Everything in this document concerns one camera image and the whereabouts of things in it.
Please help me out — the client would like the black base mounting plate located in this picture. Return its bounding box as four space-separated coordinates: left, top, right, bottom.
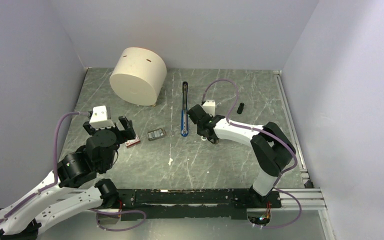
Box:
113 188 282 220

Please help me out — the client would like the staple box tray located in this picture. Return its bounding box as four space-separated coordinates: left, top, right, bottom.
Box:
147 128 167 141

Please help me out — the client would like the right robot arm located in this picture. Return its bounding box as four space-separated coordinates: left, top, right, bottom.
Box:
187 104 296 207

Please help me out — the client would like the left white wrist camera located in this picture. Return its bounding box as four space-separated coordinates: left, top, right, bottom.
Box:
89 105 116 130

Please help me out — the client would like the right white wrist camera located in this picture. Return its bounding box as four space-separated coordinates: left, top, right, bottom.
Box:
201 99 216 117

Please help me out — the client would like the cream cylindrical container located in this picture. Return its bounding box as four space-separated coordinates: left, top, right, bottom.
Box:
109 47 167 106

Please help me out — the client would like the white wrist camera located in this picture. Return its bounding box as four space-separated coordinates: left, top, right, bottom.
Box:
201 99 216 117
89 105 116 130

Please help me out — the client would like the blue stapler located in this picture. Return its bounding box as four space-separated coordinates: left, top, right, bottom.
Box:
180 81 189 137

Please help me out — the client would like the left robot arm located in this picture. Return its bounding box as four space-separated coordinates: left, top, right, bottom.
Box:
0 113 136 240

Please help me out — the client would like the red white staple box sleeve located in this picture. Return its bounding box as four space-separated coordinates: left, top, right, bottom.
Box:
125 135 141 148

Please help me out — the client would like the small black cylinder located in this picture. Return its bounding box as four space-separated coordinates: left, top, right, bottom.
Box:
236 102 245 115

